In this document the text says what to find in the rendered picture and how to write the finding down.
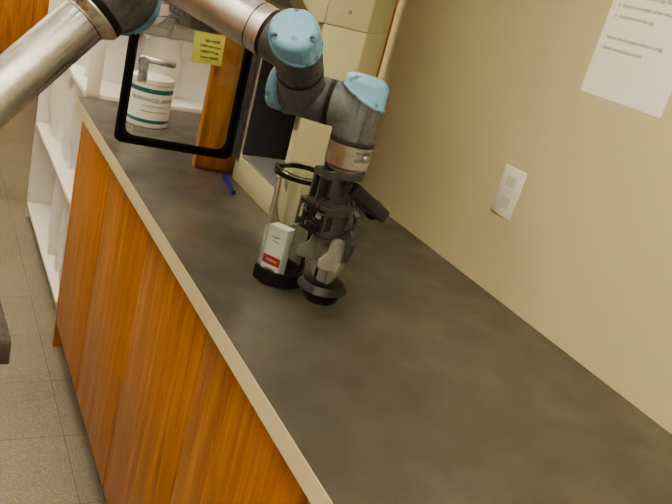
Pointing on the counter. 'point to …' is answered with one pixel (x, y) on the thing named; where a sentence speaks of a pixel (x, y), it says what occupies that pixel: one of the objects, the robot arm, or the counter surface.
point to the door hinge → (246, 107)
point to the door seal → (172, 144)
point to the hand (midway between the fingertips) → (325, 272)
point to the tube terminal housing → (364, 21)
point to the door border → (176, 142)
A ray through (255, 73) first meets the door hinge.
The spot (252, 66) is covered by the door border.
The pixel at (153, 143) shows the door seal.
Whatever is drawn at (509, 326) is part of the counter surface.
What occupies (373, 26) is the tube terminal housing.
